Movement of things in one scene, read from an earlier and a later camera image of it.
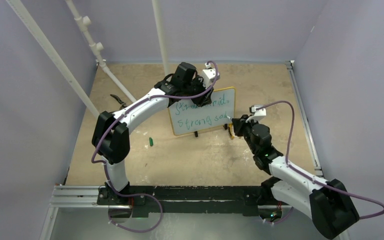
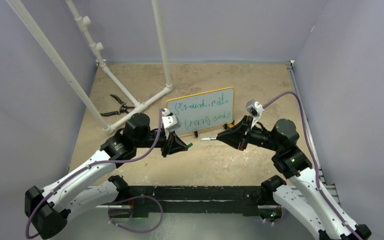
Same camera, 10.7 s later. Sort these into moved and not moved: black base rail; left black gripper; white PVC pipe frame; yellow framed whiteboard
Moved: left black gripper
Not moved: white PVC pipe frame; yellow framed whiteboard; black base rail
